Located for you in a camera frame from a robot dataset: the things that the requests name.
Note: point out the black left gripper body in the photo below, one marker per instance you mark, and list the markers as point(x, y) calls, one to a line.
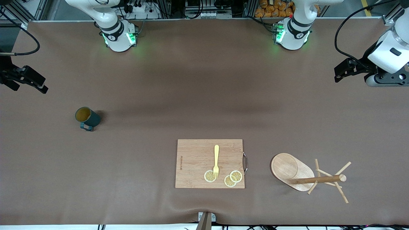
point(365, 65)

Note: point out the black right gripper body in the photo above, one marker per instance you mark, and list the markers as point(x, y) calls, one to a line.
point(7, 74)

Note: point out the dark green mug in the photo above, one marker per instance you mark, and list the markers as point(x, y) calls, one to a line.
point(89, 118)

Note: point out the wooden mug rack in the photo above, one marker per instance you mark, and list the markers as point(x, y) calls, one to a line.
point(287, 167)

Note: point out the orange snack packets pile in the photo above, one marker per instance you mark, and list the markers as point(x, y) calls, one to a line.
point(271, 9)

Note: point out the white power strip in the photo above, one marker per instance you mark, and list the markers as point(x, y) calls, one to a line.
point(137, 8)

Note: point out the brown table mat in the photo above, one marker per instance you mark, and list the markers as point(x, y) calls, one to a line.
point(127, 159)

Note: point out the lemon slice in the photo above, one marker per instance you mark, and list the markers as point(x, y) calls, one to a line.
point(237, 175)
point(228, 182)
point(209, 177)

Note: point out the yellow plastic fork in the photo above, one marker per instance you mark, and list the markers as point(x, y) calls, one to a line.
point(216, 156)

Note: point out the wooden cutting board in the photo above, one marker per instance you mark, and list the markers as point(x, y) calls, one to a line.
point(195, 163)

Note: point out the aluminium frame profile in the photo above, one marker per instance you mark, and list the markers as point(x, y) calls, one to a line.
point(19, 12)
point(391, 17)

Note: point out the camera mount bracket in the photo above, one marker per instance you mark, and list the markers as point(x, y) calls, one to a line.
point(204, 220)

